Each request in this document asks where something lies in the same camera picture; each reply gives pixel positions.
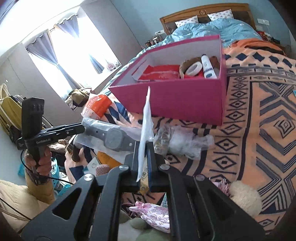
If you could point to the white lotion tube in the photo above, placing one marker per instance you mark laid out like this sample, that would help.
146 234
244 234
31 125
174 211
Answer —
208 69

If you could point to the orange patterned blanket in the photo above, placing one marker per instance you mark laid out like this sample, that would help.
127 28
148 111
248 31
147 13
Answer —
255 143

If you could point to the white sachet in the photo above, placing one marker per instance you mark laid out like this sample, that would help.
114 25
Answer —
147 134

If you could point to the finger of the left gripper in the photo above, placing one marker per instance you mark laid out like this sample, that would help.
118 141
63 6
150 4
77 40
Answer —
70 130

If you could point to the orange capped bottle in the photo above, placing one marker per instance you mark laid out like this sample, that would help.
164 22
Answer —
96 106

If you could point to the wooden bed headboard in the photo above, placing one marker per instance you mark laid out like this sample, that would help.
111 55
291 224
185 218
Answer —
240 12

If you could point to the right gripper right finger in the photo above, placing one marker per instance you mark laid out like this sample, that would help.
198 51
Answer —
198 210

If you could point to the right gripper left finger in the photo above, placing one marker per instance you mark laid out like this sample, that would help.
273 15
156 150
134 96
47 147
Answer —
89 210

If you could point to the brown tape roll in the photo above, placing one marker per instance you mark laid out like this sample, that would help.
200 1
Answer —
185 65

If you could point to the white fluffy plush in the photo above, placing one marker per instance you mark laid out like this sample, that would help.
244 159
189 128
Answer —
246 197

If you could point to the white tape roll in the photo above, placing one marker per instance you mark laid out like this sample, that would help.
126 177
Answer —
194 69

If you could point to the red packet in box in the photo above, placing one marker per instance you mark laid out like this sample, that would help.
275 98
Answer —
160 72

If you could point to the pink cardboard box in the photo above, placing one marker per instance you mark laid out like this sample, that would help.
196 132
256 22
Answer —
200 99

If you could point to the white pillow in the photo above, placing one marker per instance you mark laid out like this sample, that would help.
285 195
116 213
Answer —
193 19
227 14

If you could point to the left white pillow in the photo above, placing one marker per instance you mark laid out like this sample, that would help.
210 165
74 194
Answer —
193 19

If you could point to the watch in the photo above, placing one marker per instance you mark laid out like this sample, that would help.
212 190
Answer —
112 137

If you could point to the yellow bag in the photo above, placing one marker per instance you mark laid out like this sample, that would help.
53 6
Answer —
11 114

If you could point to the crumpled clear plastic bag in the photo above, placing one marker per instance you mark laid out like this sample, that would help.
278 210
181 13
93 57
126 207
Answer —
181 141

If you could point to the right white pillow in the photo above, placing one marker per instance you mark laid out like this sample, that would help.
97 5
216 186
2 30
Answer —
227 14

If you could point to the blue curtains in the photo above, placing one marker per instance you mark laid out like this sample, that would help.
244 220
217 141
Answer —
62 48

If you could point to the person's left hand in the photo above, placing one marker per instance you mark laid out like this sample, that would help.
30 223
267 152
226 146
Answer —
44 163

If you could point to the pink floral pouch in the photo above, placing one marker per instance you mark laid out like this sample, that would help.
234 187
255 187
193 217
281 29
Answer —
154 215

